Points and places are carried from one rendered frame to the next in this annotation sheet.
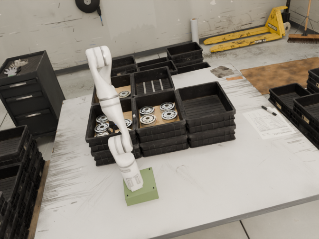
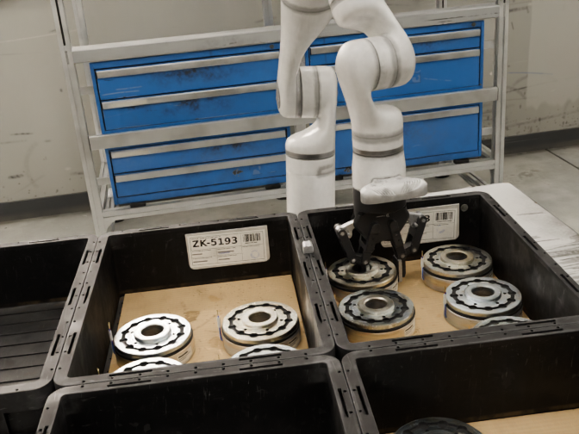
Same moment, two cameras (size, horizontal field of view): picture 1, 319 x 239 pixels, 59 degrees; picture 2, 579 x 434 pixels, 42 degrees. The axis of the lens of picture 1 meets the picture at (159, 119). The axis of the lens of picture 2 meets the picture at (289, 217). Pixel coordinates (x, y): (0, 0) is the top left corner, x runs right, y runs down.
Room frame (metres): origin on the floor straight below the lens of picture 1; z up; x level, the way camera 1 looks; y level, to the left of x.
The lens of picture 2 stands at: (2.41, 0.06, 1.37)
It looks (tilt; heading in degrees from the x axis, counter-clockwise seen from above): 23 degrees down; 176
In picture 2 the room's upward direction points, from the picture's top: 5 degrees counter-clockwise
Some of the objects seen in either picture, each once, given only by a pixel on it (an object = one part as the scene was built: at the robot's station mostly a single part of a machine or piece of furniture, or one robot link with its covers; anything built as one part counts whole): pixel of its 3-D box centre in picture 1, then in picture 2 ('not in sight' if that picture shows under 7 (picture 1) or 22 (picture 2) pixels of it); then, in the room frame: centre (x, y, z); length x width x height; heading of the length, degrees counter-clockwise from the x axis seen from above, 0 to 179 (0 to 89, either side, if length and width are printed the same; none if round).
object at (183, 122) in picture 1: (157, 109); (198, 289); (1.54, 0.00, 0.92); 0.40 x 0.30 x 0.02; 0
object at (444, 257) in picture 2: not in sight; (457, 257); (1.43, 0.38, 0.86); 0.05 x 0.05 x 0.01
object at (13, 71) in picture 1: (11, 71); not in sight; (2.84, 1.40, 0.88); 0.25 x 0.19 x 0.03; 4
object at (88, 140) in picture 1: (111, 118); (426, 263); (1.54, 0.30, 0.92); 0.40 x 0.30 x 0.02; 0
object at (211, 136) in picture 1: (205, 120); not in sight; (1.54, -0.30, 0.76); 0.40 x 0.30 x 0.12; 0
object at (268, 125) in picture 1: (268, 122); not in sight; (1.47, -0.71, 0.70); 0.33 x 0.23 x 0.01; 4
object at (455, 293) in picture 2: (102, 127); (482, 295); (1.54, 0.38, 0.86); 0.10 x 0.10 x 0.01
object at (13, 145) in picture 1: (16, 160); not in sight; (2.01, 1.31, 0.37); 0.40 x 0.30 x 0.45; 4
